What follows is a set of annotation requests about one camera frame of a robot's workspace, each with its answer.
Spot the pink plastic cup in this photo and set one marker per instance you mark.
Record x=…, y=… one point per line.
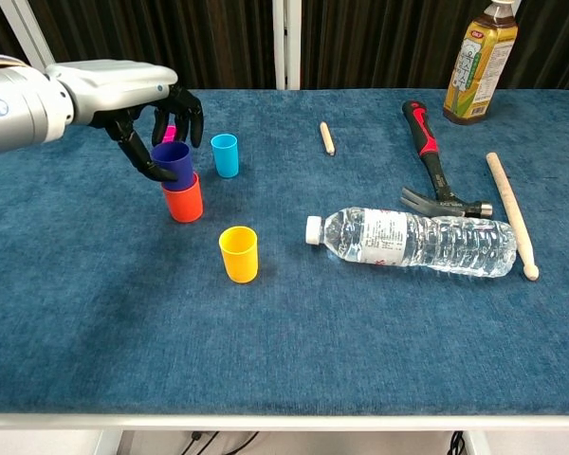
x=170, y=136

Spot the orange plastic cup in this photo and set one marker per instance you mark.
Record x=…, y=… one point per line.
x=185, y=204

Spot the long wooden drumstick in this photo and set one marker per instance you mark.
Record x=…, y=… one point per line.
x=509, y=204

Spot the yellow plastic cup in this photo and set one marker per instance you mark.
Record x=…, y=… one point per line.
x=239, y=258

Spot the white frame post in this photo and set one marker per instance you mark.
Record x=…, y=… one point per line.
x=287, y=42
x=28, y=33

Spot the blue felt table cover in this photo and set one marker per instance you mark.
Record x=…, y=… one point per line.
x=284, y=332

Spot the dark blue plastic cup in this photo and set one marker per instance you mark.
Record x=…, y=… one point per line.
x=176, y=163

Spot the white table frame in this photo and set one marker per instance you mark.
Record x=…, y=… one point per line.
x=284, y=422

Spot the short wooden stick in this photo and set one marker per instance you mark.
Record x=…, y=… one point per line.
x=327, y=138

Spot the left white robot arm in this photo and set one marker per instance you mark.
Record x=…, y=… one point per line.
x=19, y=109

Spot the left black-fingered robot hand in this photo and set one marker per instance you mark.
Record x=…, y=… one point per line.
x=114, y=80

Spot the red and black claw hammer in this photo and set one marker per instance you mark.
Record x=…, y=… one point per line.
x=429, y=151

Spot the clear plastic water bottle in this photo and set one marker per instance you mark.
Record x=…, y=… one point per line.
x=408, y=239

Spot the light blue plastic cup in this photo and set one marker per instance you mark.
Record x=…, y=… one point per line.
x=225, y=156

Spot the tea bottle with yellow cap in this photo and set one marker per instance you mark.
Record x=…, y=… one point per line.
x=476, y=71

